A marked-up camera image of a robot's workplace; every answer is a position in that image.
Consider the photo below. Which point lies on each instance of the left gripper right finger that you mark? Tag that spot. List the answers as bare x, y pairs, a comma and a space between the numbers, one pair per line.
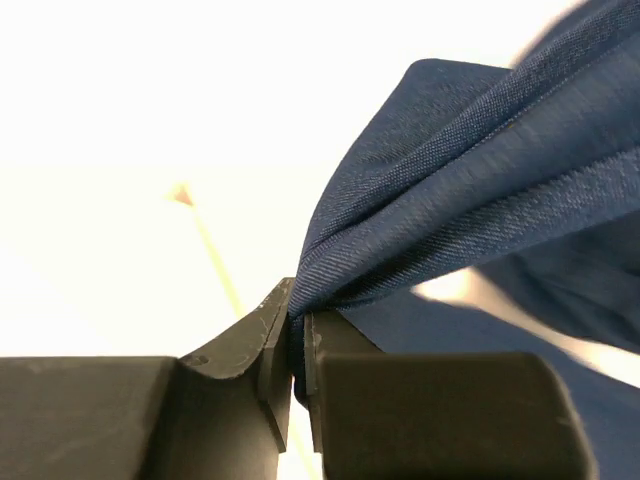
376, 415

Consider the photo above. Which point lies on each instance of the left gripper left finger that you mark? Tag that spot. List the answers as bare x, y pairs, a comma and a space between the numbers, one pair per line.
219, 412

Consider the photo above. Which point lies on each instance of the dark blue denim trousers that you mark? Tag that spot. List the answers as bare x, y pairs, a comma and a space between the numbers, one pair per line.
528, 174

